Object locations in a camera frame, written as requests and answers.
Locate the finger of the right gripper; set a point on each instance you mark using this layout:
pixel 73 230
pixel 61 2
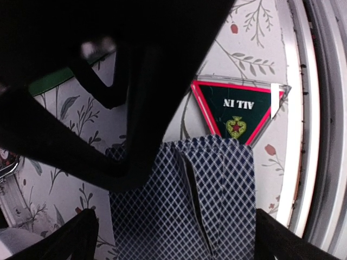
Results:
pixel 157 80
pixel 112 96

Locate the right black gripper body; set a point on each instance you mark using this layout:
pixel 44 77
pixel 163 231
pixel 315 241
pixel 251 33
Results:
pixel 41 37

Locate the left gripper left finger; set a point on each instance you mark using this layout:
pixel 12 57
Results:
pixel 76 239

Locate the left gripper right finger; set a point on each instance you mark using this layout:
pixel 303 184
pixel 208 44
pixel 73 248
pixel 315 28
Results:
pixel 275 241

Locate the round green poker mat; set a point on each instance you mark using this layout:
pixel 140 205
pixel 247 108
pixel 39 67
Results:
pixel 50 81

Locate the red black triangle card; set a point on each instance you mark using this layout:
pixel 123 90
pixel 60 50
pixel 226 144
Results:
pixel 238 108

